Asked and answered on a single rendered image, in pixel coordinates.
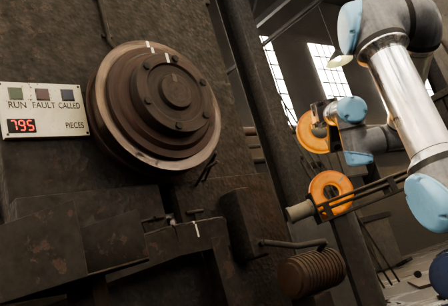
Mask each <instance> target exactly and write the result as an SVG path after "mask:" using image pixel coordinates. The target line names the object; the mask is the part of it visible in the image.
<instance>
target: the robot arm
mask: <svg viewBox="0 0 448 306"><path fill-rule="evenodd" d="M337 33H338V40H339V46H340V48H341V51H342V53H343V54H344V55H348V56H352V55H355V57H356V59H357V61H358V63H359V64H360V65H361V66H363V67H368V68H369V70H370V72H371V75H372V77H373V79H374V81H375V84H376V86H377V88H378V90H379V92H380V94H381V97H382V99H383V101H384V103H385V106H386V108H387V110H388V112H389V113H388V118H387V124H386V125H382V126H378V127H374V128H370V129H367V128H366V124H365V120H364V118H365V116H366V114H367V105H366V103H365V102H364V100H363V99H362V98H360V97H358V96H347V97H343V98H342V99H340V100H338V98H337V97H333V98H330V99H325V100H320V101H319V102H316V103H314V104H311V105H310V107H311V117H312V121H313V123H312V124H311V129H314V128H318V129H320V128H323V127H326V128H327V142H328V150H329V152H330V153H336V152H339V151H343V153H344V155H345V159H346V162H347V164H348V166H350V167H357V166H362V165H367V164H370V163H372V162H373V157H374V155H377V154H380V153H384V152H388V151H393V150H396V149H402V148H405V150H406V152H407V154H408V156H409V158H410V160H411V164H410V166H409V168H408V170H407V173H408V176H409V177H408V178H407V179H406V181H405V184H404V191H405V194H406V200H407V203H408V206H409V208H410V210H411V211H412V213H413V214H414V216H415V218H416V219H417V220H418V222H420V224H422V226H424V227H425V228H427V229H428V230H430V231H432V232H434V233H447V232H448V130H447V128H446V126H445V124H444V122H443V120H442V118H441V116H440V114H439V113H438V111H437V109H436V107H435V105H434V103H433V101H432V99H431V97H430V95H429V93H428V91H427V89H426V87H425V84H426V81H427V76H428V73H429V68H430V65H431V60H432V56H433V52H434V51H436V50H437V49H438V48H439V46H440V44H441V38H442V35H443V22H442V17H441V14H440V11H439V9H438V7H437V6H436V4H435V3H434V2H433V0H356V1H351V2H348V3H346V4H344V5H343V6H342V8H341V10H340V12H339V16H338V22H337Z"/></svg>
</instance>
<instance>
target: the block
mask: <svg viewBox="0 0 448 306"><path fill-rule="evenodd" d="M220 202H221V206H222V209H223V213H224V216H225V218H226V220H227V228H228V231H229V235H230V238H231V242H232V245H233V249H234V252H235V256H236V260H237V262H238V263H244V262H248V261H252V260H255V259H258V258H261V257H264V256H267V255H268V254H270V250H269V246H263V247H260V246H258V242H260V241H261V240H263V239H266V236H265V232H264V230H263V226H262V222H261V219H260V216H259V212H258V209H257V206H256V202H255V198H254V196H253V192H252V189H251V188H250V187H243V188H237V189H234V190H232V191H230V192H228V193H226V194H224V195H222V196H220Z"/></svg>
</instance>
